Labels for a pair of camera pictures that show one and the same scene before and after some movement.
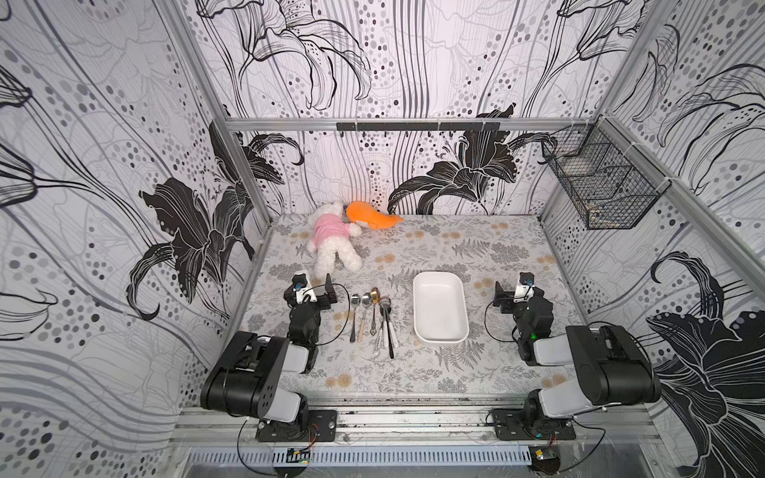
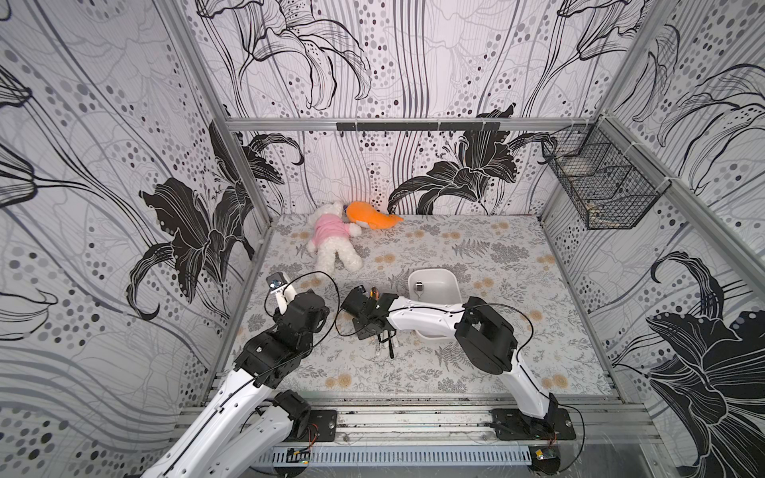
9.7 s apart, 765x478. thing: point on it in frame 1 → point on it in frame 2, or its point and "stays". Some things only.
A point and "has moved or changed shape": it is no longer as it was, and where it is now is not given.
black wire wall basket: x=614 y=184 stays
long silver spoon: x=355 y=302 has moved or changed shape
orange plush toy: x=359 y=211 stays
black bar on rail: x=418 y=126 stays
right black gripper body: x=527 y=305 → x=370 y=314
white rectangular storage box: x=439 y=308 stays
